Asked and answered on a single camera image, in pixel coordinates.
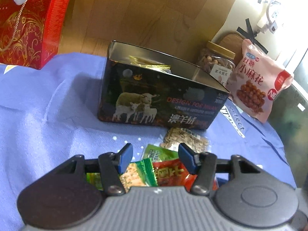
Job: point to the pink snack bag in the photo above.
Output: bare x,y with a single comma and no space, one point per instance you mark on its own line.
252,77

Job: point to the gold foil packets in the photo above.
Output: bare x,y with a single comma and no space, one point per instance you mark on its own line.
149,66

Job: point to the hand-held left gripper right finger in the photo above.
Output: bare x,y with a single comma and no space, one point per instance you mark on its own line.
186,158

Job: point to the clear nut jar gold lid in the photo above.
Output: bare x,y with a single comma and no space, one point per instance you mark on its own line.
214,60

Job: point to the green orange snack bar packet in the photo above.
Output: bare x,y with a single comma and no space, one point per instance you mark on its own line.
134,173

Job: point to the blue cloth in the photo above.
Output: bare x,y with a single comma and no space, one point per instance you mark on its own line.
48,113

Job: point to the small shiny green packet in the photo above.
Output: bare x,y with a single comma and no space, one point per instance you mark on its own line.
93,180

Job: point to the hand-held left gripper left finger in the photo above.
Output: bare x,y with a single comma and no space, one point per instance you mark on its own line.
127,154

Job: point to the red snack packet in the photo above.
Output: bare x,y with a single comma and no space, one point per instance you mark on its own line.
168,173

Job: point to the light green snack packet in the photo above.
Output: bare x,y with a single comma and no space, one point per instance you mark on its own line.
158,154

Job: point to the red gold gift box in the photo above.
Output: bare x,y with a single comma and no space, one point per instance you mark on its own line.
28,28

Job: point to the round wooden board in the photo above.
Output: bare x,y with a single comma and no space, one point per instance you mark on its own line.
231,38

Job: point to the black sheep print tin box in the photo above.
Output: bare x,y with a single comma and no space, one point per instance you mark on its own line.
144,86

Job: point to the clear seed packet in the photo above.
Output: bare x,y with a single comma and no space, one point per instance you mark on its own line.
178,139

